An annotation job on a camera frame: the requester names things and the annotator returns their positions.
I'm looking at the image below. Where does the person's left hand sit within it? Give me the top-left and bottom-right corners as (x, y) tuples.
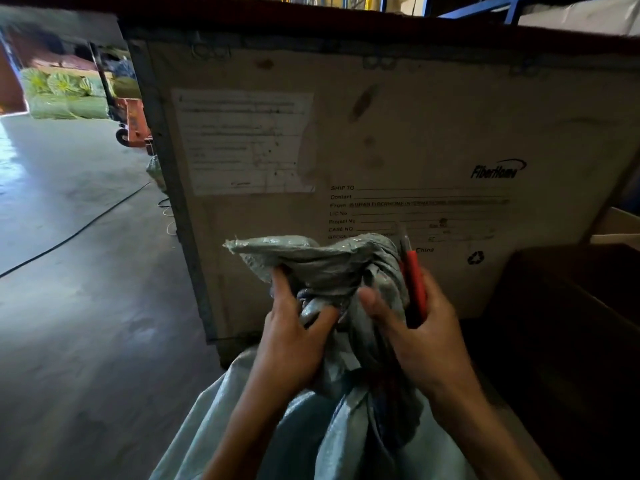
(252, 266), (341, 398)

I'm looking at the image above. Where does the person's right hand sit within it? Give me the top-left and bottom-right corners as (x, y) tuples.
(357, 268), (482, 401)

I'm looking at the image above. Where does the red handled cutter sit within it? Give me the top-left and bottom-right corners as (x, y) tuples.
(396, 221), (429, 329)

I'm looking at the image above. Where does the grey woven plastic sack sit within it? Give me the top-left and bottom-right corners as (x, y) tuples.
(149, 233), (481, 480)

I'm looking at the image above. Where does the person's left forearm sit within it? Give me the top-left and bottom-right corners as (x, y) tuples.
(201, 372), (313, 480)

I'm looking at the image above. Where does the person's right forearm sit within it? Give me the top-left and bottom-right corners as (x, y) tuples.
(429, 380), (543, 480)

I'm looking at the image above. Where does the large plywood crate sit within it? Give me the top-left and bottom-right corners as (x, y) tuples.
(118, 14), (640, 368)

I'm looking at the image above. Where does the dark cardboard box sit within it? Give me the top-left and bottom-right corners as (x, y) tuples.
(462, 244), (640, 480)

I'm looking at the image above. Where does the white paper label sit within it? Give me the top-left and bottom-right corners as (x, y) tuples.
(171, 88), (318, 197)

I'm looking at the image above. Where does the orange pallet jack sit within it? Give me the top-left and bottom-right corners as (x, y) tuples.
(89, 42), (154, 154)

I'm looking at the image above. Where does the blue metal rack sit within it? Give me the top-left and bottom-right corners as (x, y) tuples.
(280, 0), (608, 25)

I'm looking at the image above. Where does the pile of green rolls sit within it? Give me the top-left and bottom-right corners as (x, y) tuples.
(19, 68), (142, 120)

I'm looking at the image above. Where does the black floor cable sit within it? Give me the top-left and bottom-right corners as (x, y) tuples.
(0, 181), (153, 279)

